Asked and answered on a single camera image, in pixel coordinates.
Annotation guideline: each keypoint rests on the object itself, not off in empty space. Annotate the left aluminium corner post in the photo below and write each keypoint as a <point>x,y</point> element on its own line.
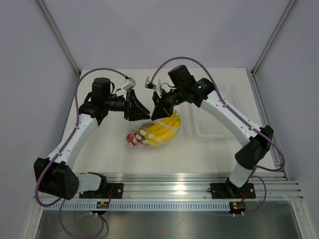
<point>58,36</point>

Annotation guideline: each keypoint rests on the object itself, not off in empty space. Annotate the right aluminium corner post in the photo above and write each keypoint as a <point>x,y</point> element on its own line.
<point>274,35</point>

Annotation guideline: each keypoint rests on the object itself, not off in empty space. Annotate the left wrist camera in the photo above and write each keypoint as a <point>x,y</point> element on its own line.
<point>128,85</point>

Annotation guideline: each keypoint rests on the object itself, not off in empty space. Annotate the left small circuit board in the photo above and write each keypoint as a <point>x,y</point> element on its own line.
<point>102,205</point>

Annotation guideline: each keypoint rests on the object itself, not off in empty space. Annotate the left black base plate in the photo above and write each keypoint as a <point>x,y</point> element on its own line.
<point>113,190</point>

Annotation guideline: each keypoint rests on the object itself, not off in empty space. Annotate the aluminium rail beam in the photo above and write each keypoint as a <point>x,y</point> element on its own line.
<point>193,186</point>

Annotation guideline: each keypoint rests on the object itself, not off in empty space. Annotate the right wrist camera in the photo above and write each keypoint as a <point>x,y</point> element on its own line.
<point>154,85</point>

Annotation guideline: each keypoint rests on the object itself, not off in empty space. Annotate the small circuit board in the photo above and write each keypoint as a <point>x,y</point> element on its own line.
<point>237,207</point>
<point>102,205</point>

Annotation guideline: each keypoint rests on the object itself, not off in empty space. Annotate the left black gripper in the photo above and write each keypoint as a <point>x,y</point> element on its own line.
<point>133,108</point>

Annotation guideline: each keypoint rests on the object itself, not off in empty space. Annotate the white slotted cable duct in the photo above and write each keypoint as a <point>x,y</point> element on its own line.
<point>203,206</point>

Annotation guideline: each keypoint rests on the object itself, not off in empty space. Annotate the white perforated plastic basket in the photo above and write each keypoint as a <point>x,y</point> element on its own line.
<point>207,122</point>

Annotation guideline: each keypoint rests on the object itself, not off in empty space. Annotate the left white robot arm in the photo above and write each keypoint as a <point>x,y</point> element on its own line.
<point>54,174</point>

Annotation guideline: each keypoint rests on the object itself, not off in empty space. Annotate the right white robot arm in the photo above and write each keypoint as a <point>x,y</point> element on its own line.
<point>254,139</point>

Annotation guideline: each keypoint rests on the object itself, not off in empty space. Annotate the yellow banana bunch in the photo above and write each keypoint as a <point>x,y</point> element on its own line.
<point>162,130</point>

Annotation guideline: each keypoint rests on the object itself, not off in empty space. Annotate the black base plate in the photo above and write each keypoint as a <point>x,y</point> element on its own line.
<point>113,190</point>
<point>220,190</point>

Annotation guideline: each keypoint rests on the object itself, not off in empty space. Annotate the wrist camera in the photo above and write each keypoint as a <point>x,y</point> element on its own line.
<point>128,85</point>
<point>154,85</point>

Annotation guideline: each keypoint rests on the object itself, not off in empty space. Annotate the red fruit bunch with leaves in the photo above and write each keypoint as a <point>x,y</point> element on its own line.
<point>136,139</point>

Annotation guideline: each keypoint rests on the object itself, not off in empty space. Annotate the aluminium corner post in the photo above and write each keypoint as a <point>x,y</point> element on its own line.
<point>58,36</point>
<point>274,35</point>

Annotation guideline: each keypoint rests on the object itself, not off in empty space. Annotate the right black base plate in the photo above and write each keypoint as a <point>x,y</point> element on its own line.
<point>220,190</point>

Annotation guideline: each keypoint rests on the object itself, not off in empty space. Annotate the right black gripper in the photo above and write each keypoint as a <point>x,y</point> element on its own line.
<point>161,112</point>

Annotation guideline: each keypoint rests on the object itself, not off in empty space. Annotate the clear zip top bag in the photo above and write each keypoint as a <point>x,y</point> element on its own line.
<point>154,134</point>

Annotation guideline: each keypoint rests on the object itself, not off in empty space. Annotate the right small circuit board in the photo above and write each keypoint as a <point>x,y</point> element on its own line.
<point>237,207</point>

